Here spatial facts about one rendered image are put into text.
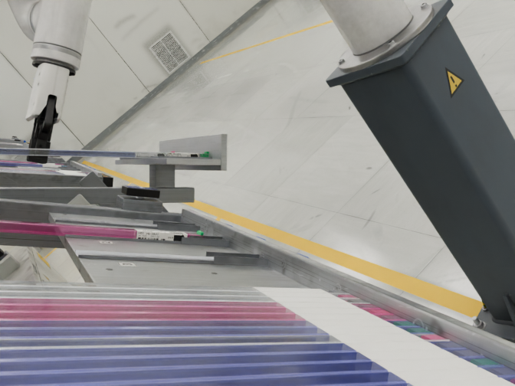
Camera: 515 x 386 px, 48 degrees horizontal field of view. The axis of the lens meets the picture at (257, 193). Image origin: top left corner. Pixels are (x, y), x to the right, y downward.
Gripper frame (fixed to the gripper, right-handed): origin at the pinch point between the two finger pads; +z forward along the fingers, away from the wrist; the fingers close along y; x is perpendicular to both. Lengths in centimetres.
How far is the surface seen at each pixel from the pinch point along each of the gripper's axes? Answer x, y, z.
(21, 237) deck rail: -3.2, 24.7, 13.3
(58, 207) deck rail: 0.9, 25.3, 8.5
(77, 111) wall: 125, -704, -100
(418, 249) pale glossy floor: 111, -18, 6
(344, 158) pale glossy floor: 137, -97, -28
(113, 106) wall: 172, -700, -118
